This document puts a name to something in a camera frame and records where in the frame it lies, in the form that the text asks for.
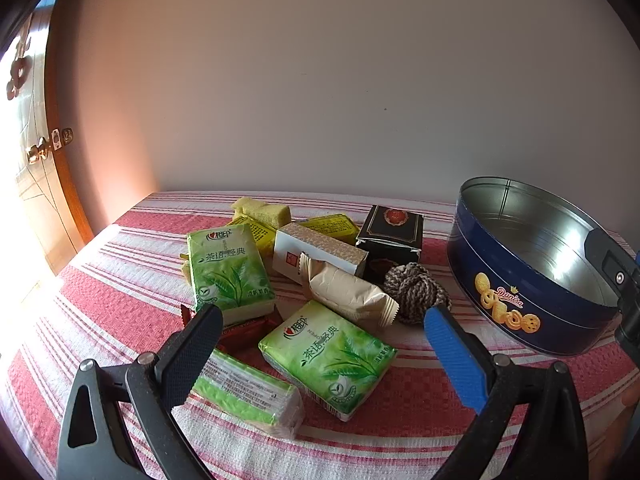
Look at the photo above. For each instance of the yellow sponge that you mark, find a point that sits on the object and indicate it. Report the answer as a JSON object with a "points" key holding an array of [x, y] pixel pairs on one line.
{"points": [[186, 269], [260, 209]]}

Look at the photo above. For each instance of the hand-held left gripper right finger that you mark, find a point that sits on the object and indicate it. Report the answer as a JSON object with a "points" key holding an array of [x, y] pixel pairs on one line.
{"points": [[456, 360]]}

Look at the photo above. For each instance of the brass door latch plate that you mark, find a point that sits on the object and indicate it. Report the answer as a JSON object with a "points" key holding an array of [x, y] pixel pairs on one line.
{"points": [[63, 138]]}

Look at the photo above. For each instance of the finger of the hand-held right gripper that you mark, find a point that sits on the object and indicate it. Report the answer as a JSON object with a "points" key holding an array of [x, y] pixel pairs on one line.
{"points": [[631, 327], [612, 265]]}

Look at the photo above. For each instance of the blue round cookie tin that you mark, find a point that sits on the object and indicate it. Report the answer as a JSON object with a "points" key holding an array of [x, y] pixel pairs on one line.
{"points": [[500, 270]]}

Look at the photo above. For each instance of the black cardboard box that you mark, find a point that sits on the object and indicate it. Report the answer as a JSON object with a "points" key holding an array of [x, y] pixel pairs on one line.
{"points": [[390, 230]]}

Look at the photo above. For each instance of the wooden door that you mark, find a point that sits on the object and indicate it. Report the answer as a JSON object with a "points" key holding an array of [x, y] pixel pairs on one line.
{"points": [[30, 200]]}

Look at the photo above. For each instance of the red striped tablecloth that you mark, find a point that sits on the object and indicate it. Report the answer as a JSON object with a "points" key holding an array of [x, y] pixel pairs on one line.
{"points": [[125, 280]]}

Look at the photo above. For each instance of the red foil snack packet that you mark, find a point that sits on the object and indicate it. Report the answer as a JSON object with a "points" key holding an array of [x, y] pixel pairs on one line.
{"points": [[245, 332]]}

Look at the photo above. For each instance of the beige wrapped snack packet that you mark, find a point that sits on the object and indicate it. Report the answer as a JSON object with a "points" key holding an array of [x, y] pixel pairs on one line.
{"points": [[345, 290]]}

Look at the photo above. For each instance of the red door decoration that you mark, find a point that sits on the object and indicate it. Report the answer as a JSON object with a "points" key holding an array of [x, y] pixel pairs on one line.
{"points": [[19, 60]]}

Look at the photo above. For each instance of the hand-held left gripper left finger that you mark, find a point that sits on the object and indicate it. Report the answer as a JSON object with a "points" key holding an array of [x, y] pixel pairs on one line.
{"points": [[192, 360]]}

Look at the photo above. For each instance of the green tissue pack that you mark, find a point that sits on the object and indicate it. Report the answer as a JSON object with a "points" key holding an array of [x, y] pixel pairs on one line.
{"points": [[227, 270], [330, 355], [250, 390]]}

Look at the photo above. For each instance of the yellow packet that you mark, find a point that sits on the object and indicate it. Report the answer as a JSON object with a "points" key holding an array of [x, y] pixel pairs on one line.
{"points": [[332, 225], [255, 232]]}

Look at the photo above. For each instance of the white cardboard box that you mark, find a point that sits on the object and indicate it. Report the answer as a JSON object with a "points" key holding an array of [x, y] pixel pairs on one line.
{"points": [[310, 247]]}

